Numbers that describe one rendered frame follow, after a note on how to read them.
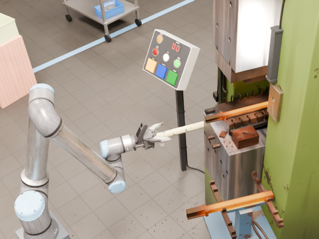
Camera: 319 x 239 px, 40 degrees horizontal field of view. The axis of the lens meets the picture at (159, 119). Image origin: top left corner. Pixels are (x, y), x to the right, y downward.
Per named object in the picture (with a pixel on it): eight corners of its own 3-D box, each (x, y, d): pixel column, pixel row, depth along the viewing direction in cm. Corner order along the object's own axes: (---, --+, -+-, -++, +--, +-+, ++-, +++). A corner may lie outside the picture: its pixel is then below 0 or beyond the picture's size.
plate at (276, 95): (276, 122, 206) (279, 94, 195) (267, 111, 213) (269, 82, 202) (279, 121, 206) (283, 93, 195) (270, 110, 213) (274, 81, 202)
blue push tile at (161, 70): (162, 79, 275) (166, 67, 272) (154, 74, 279) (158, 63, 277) (164, 79, 276) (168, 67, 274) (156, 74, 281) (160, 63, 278)
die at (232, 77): (230, 83, 218) (230, 67, 211) (215, 62, 232) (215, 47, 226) (306, 64, 225) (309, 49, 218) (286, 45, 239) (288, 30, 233)
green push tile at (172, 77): (173, 85, 269) (177, 74, 266) (165, 80, 273) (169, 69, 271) (175, 85, 270) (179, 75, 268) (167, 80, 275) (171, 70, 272)
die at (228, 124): (228, 135, 241) (229, 124, 235) (215, 113, 256) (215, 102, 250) (297, 116, 248) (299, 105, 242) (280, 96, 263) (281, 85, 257)
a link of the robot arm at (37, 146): (18, 207, 238) (24, 97, 193) (20, 183, 251) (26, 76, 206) (47, 207, 242) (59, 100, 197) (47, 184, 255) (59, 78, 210)
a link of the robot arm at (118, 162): (108, 180, 238) (104, 165, 230) (106, 165, 247) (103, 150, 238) (125, 177, 239) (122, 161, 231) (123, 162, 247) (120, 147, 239)
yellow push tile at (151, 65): (152, 73, 281) (156, 62, 278) (145, 69, 285) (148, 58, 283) (154, 73, 282) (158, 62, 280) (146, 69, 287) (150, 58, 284)
